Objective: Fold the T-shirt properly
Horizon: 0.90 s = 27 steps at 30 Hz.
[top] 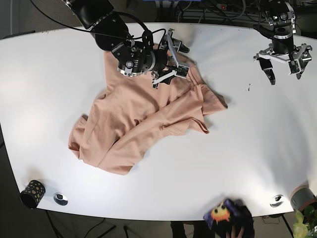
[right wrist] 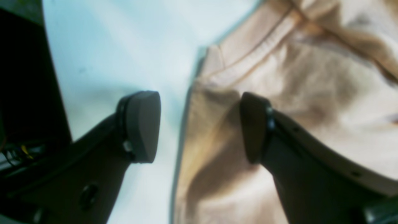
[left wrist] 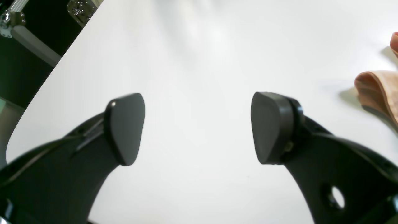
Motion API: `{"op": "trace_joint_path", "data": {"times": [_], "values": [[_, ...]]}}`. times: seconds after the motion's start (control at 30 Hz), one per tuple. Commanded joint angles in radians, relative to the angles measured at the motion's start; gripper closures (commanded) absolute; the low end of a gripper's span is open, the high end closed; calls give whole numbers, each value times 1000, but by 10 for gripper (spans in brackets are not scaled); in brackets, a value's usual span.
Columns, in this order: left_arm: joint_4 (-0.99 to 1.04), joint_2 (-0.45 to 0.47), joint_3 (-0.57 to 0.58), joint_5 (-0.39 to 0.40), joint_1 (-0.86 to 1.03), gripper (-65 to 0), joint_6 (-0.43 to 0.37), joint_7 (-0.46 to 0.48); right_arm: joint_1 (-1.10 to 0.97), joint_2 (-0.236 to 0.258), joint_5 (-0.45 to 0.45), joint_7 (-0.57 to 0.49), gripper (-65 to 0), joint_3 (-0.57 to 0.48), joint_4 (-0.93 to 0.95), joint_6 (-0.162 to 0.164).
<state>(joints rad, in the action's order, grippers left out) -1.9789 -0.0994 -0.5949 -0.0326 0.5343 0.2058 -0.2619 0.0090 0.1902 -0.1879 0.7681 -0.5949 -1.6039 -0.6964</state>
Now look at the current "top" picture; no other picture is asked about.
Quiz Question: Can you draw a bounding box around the salmon pink T-shirt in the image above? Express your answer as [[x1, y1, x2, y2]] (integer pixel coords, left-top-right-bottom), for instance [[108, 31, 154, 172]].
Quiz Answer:
[[68, 52, 227, 175]]

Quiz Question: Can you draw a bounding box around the black printed T-shirt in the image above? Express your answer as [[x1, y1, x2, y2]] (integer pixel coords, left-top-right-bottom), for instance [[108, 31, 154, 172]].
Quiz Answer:
[[203, 198, 255, 238]]

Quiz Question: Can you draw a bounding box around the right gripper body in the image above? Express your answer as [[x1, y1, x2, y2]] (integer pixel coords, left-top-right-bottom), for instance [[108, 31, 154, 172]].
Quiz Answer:
[[151, 29, 190, 89]]

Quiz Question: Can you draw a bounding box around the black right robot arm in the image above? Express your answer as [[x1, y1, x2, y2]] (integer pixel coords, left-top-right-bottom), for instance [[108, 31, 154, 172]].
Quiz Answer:
[[64, 0, 189, 88]]

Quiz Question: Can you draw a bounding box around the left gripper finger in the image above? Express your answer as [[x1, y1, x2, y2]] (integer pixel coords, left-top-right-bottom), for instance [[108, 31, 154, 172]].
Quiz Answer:
[[295, 59, 307, 80], [264, 64, 275, 85]]

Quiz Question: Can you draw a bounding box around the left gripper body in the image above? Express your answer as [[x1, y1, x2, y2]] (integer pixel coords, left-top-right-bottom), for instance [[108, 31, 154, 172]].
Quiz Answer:
[[254, 44, 312, 75]]

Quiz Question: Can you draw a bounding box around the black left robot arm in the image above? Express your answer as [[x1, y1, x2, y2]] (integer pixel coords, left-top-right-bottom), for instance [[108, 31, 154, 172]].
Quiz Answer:
[[254, 0, 312, 85]]

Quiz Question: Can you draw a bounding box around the person's bare hand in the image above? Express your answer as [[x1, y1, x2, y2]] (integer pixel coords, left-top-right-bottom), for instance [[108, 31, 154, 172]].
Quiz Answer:
[[225, 226, 245, 238]]

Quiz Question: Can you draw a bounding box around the green potted plant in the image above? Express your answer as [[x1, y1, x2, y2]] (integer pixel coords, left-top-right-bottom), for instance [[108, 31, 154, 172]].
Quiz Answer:
[[293, 205, 317, 238]]

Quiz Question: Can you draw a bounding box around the right silver table grommet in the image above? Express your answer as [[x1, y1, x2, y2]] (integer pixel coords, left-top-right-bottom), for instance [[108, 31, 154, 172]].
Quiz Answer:
[[269, 194, 285, 208]]

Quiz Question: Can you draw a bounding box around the left silver table grommet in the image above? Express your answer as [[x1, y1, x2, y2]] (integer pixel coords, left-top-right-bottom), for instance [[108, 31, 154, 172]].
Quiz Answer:
[[53, 193, 68, 206]]

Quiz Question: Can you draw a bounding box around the grey plant pot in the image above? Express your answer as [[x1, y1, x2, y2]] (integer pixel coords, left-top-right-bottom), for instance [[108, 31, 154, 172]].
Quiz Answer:
[[290, 185, 317, 212]]

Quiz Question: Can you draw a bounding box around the black dotted cup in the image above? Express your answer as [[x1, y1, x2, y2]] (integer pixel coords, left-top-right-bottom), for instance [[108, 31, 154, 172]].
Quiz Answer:
[[19, 180, 46, 209]]

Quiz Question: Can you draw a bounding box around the silver table grommet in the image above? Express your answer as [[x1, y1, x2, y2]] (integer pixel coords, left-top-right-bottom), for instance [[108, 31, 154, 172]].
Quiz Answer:
[[269, 194, 285, 208], [53, 193, 68, 206]]

